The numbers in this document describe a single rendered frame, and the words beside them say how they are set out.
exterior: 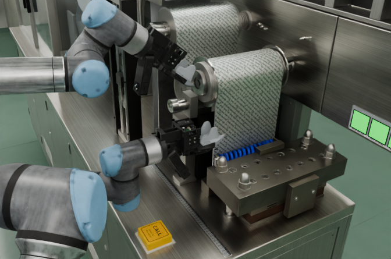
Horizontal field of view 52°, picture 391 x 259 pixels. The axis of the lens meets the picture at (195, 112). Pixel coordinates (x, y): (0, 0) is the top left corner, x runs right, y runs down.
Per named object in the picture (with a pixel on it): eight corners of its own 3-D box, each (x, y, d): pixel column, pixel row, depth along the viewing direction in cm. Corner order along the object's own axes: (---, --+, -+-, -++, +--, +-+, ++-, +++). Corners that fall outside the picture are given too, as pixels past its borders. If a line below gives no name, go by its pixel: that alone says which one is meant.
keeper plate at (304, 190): (283, 214, 116) (287, 183, 111) (308, 203, 120) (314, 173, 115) (288, 219, 114) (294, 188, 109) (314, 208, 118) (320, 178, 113)
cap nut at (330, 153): (320, 155, 122) (323, 142, 120) (329, 151, 124) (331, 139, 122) (329, 160, 119) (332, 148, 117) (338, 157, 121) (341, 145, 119)
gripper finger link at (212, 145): (217, 145, 113) (190, 152, 109) (217, 149, 113) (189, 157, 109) (209, 137, 116) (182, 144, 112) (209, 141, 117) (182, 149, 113)
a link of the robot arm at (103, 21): (75, 18, 95) (96, -11, 94) (111, 42, 102) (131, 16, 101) (82, 30, 90) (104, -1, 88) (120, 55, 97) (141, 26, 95)
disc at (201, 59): (190, 96, 123) (191, 49, 117) (191, 95, 124) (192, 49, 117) (216, 115, 112) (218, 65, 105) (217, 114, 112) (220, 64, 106)
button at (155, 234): (137, 234, 109) (137, 227, 108) (160, 226, 112) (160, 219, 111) (148, 251, 103) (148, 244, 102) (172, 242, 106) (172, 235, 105)
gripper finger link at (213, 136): (230, 125, 114) (202, 132, 110) (229, 143, 116) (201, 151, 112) (224, 120, 116) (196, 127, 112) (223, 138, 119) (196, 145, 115)
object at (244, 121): (212, 158, 121) (214, 103, 112) (273, 139, 131) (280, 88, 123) (213, 159, 120) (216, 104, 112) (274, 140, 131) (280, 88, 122)
